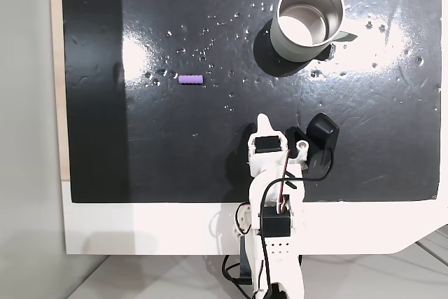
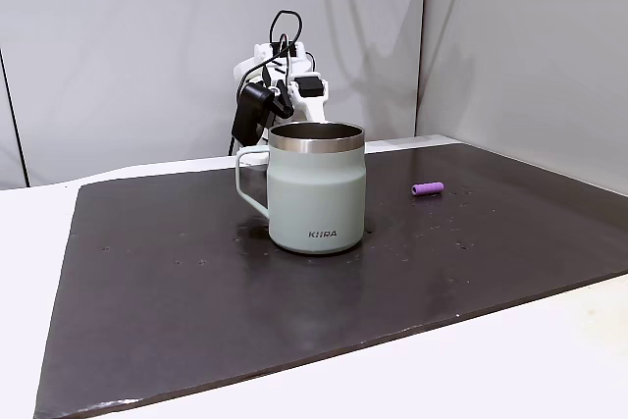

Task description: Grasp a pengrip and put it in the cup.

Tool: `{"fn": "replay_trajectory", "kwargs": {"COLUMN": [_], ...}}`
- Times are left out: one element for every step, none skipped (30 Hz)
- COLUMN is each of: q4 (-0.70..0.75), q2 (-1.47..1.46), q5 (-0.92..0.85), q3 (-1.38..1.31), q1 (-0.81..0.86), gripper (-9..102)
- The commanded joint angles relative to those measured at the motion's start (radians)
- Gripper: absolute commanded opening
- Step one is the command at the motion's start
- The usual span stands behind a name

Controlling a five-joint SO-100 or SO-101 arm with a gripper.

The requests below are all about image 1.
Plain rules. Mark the black table mat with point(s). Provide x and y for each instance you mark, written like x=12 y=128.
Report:
x=210 y=155

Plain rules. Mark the purple pen grip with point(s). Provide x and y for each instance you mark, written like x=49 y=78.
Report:
x=190 y=79

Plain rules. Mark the black oval camera box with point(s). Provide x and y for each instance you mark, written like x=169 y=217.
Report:
x=323 y=129

